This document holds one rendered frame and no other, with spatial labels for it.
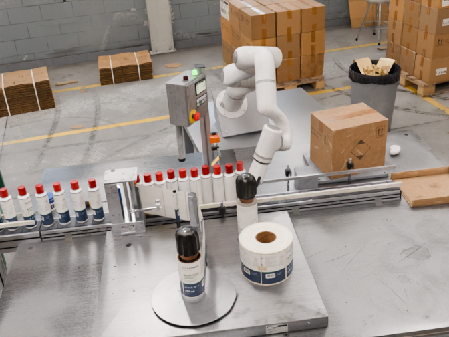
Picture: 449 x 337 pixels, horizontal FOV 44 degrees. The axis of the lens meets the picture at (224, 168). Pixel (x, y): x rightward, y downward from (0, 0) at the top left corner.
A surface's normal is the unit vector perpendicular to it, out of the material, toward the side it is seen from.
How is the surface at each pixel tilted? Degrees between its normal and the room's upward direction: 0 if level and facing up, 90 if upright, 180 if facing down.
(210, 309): 0
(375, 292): 0
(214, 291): 0
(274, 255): 90
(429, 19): 90
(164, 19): 90
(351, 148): 90
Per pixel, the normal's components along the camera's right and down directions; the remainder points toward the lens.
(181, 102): -0.47, 0.45
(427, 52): -0.95, 0.22
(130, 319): -0.06, -0.87
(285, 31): 0.29, 0.46
